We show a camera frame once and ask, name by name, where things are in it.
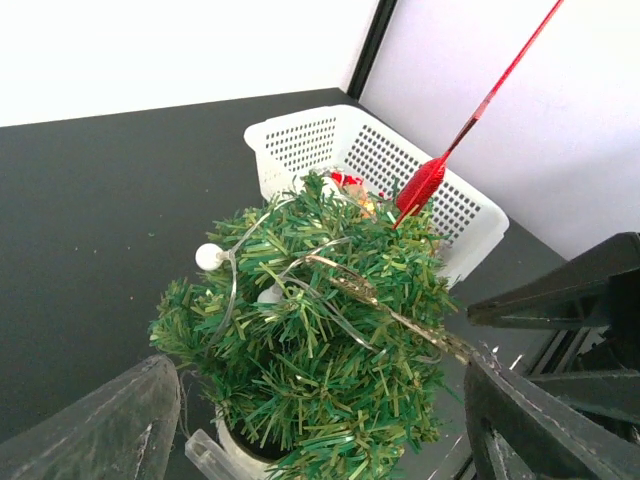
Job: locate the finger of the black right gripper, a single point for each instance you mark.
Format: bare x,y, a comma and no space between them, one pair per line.
597,288
613,394

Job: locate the white perforated plastic basket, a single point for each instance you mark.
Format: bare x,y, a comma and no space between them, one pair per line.
348,140

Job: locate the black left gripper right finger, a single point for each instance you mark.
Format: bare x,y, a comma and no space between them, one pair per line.
508,416

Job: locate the small green christmas tree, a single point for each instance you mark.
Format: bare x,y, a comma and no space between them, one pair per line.
404,266

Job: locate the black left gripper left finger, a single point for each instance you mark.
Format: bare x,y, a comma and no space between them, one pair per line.
122,430

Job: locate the black frame post right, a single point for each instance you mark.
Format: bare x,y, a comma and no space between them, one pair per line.
373,40

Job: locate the white tree pot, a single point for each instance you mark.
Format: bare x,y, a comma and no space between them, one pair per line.
253,460

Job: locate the red star tree topper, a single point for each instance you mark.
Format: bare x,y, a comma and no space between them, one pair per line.
427,179

